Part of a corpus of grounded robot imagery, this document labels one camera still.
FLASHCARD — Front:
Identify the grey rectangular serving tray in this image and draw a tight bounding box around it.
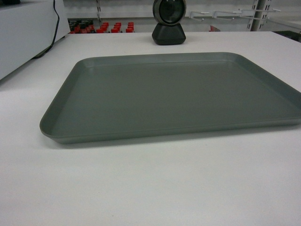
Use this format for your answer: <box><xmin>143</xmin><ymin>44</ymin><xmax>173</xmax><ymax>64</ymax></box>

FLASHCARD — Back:
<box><xmin>40</xmin><ymin>52</ymin><xmax>301</xmax><ymax>144</ymax></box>

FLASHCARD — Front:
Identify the white checkout machine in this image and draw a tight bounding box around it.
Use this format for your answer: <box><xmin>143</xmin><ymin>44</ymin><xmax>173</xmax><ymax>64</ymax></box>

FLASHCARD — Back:
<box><xmin>0</xmin><ymin>0</ymin><xmax>70</xmax><ymax>78</ymax></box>

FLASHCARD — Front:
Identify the black barcode scanner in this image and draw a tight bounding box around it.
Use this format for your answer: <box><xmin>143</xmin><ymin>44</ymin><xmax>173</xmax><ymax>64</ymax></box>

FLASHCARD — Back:
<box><xmin>152</xmin><ymin>0</ymin><xmax>186</xmax><ymax>45</ymax></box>

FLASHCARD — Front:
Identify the white peg hook rack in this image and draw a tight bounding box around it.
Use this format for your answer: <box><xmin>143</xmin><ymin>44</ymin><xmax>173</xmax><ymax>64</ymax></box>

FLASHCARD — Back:
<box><xmin>189</xmin><ymin>8</ymin><xmax>282</xmax><ymax>22</ymax></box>

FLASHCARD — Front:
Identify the red cap bottles row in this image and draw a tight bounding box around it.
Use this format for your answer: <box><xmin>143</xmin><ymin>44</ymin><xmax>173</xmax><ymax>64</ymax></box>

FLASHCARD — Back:
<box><xmin>68</xmin><ymin>19</ymin><xmax>135</xmax><ymax>34</ymax></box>

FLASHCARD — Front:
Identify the black power cable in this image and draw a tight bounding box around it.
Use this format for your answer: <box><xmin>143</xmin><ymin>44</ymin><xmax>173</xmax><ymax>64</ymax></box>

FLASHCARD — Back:
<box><xmin>32</xmin><ymin>0</ymin><xmax>61</xmax><ymax>59</ymax></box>

